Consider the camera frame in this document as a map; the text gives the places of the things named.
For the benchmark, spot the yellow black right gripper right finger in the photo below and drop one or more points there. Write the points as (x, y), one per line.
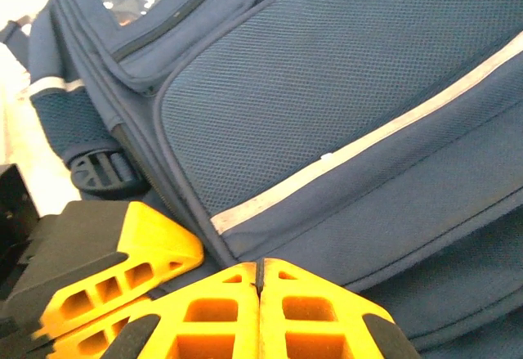
(347, 306)

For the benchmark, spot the navy blue student backpack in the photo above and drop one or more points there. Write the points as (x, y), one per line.
(327, 130)

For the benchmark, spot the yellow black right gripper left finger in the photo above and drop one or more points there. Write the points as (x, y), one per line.
(171, 306)

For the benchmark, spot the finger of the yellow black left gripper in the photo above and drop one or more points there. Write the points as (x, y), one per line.
(102, 232)
(81, 334)

